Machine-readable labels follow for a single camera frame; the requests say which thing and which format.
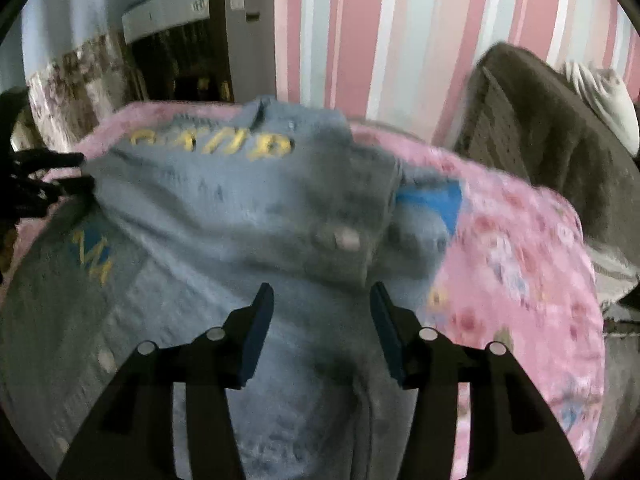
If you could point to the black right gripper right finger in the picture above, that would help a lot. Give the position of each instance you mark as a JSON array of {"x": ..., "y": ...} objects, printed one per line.
[{"x": 513, "y": 432}]

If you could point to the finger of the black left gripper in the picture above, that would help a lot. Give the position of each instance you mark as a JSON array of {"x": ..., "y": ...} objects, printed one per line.
[{"x": 25, "y": 197}]

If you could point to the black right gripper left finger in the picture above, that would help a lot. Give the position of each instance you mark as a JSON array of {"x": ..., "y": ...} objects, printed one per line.
[{"x": 129, "y": 433}]

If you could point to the grey denim printed jacket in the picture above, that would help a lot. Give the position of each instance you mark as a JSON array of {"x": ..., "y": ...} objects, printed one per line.
[{"x": 187, "y": 221}]

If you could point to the floral beige curtain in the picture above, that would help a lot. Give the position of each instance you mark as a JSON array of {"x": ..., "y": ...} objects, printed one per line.
[{"x": 72, "y": 58}]

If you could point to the pink floral bed sheet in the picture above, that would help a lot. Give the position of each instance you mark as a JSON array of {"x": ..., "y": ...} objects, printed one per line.
[{"x": 516, "y": 271}]

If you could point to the silver black water dispenser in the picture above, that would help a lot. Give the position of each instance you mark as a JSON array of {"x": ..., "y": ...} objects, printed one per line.
[{"x": 202, "y": 50}]

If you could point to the brown blanket covered sofa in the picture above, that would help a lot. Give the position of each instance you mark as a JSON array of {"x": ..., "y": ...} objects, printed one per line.
[{"x": 523, "y": 118}]

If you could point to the cream white bundled garment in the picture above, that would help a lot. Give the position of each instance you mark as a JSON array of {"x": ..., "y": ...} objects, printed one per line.
[{"x": 605, "y": 92}]

